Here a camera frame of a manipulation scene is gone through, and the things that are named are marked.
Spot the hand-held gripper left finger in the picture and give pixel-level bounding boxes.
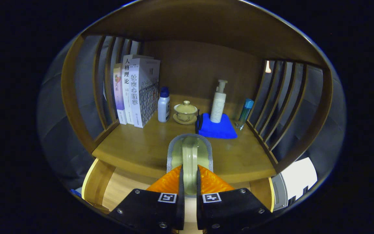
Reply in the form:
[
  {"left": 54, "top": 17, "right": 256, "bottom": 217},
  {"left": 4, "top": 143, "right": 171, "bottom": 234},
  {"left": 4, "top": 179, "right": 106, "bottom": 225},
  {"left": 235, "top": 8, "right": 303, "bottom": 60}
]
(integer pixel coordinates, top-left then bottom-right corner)
[{"left": 108, "top": 165, "right": 185, "bottom": 234}]

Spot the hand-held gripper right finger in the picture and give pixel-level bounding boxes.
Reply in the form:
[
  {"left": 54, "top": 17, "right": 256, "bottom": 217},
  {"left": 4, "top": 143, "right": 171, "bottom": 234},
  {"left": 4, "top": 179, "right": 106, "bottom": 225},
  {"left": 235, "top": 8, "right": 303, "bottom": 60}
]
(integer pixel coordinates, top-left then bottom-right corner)
[{"left": 196, "top": 165, "right": 273, "bottom": 234}]

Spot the pale green scrub brush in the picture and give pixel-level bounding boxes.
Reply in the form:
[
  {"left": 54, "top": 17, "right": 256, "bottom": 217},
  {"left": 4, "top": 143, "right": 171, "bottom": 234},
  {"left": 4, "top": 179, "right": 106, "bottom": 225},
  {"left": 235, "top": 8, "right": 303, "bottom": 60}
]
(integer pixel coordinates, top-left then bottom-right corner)
[{"left": 167, "top": 133, "right": 213, "bottom": 195}]

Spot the wooden drawer with black knob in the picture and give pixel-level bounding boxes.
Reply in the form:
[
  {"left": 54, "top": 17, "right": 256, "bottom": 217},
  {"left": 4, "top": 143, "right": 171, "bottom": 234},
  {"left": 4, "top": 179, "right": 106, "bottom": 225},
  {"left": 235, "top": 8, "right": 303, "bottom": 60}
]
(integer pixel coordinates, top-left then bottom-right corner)
[{"left": 81, "top": 158, "right": 275, "bottom": 234}]

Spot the wooden countertop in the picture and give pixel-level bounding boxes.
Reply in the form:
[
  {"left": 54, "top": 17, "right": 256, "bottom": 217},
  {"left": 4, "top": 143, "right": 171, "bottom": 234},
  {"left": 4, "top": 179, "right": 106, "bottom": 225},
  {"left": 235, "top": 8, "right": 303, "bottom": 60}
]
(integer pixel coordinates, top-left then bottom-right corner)
[{"left": 92, "top": 94, "right": 277, "bottom": 183}]

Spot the white metal cabinet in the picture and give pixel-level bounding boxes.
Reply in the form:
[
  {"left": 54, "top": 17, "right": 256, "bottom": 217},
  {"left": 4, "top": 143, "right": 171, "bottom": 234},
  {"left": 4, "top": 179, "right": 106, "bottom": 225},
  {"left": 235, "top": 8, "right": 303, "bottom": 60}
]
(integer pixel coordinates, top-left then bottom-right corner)
[{"left": 271, "top": 157, "right": 318, "bottom": 212}]

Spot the wooden cabinet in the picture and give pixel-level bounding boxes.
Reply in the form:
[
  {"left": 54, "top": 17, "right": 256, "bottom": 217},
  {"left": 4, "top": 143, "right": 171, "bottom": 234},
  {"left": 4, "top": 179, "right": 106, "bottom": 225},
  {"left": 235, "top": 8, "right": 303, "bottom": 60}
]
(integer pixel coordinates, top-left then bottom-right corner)
[{"left": 60, "top": 0, "right": 333, "bottom": 212}]

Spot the blue folded cloth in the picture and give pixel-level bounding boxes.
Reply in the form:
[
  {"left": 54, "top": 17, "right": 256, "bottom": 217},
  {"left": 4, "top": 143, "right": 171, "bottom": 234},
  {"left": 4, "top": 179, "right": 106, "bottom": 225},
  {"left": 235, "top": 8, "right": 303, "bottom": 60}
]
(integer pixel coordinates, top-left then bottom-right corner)
[{"left": 197, "top": 113, "right": 238, "bottom": 139}]

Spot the yellow lidded teacup with saucer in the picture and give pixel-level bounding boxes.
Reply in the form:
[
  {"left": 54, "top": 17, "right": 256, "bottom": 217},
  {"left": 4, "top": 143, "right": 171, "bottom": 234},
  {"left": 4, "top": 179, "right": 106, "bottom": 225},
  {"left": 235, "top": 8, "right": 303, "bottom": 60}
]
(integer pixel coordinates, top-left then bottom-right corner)
[{"left": 173, "top": 100, "right": 199, "bottom": 125}]

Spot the white bottle with blue cap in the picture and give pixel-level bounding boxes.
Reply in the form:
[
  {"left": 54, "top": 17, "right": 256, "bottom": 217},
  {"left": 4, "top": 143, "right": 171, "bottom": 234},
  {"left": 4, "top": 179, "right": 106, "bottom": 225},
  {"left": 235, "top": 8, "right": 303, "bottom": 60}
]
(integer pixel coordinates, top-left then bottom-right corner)
[{"left": 157, "top": 86, "right": 171, "bottom": 123}]

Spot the white pump bottle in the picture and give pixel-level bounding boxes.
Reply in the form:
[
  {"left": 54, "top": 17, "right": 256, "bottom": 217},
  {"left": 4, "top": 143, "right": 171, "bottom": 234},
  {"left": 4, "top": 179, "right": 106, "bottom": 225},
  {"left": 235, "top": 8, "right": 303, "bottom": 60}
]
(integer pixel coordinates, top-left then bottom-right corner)
[{"left": 210, "top": 80, "right": 228, "bottom": 124}]

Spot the clear bottle with teal cap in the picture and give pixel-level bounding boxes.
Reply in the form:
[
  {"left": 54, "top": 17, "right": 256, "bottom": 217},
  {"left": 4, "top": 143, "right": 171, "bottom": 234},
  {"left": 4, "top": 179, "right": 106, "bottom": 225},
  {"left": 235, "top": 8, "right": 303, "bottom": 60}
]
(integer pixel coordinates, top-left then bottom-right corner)
[{"left": 236, "top": 98, "right": 255, "bottom": 130}]

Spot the purple book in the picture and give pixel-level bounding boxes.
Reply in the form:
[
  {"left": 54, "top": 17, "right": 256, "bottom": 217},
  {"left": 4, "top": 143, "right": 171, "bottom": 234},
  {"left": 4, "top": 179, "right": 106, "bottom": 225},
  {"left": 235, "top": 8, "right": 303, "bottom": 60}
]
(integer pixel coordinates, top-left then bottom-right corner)
[{"left": 113, "top": 63, "right": 128, "bottom": 125}]

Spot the black strap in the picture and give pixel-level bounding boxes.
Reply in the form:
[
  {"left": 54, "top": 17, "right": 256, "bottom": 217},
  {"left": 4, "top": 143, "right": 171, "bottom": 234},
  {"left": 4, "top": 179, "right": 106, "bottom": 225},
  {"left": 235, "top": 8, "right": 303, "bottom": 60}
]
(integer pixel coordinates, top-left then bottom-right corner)
[{"left": 195, "top": 110, "right": 204, "bottom": 134}]

